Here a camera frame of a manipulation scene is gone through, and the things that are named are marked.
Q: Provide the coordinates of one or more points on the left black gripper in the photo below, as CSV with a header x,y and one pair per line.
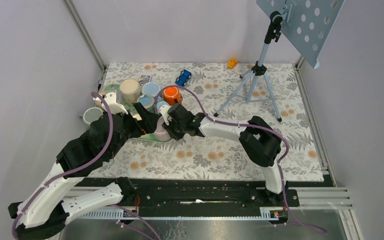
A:
x,y
147,124

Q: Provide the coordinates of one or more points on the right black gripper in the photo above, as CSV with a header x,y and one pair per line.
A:
x,y
168,127

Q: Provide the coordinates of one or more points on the orange mug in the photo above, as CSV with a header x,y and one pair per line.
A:
x,y
172,95

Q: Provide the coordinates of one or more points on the mauve pink mug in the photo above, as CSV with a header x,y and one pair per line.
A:
x,y
160,133

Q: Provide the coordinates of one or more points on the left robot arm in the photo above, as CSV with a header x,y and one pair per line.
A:
x,y
47,211

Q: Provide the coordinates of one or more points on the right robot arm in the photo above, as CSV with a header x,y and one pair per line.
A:
x,y
256,137

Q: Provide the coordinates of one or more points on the light blue upside-down mug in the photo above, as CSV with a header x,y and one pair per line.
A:
x,y
151,88

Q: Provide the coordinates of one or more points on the green plastic tray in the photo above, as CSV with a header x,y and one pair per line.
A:
x,y
130,107

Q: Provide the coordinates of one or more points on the small beige cup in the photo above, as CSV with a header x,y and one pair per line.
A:
x,y
147,101

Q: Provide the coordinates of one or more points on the tall beige cup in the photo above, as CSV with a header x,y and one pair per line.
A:
x,y
131,90

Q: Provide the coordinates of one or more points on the blue toy car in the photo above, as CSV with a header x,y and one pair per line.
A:
x,y
183,78

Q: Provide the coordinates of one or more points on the grey metal cup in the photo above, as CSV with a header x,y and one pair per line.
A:
x,y
92,114

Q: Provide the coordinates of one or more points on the orange toy block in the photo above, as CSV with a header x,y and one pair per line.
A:
x,y
232,63

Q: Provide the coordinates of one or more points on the floral table cloth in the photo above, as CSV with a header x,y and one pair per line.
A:
x,y
214,158

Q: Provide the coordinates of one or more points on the light blue tripod stand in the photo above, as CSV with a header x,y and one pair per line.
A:
x,y
259,70

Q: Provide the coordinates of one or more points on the perforated grey panel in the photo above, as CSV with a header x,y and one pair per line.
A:
x,y
305,23

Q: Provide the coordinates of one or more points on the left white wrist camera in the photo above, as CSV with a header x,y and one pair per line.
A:
x,y
112,104

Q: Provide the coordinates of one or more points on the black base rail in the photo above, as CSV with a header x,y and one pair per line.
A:
x,y
203,198

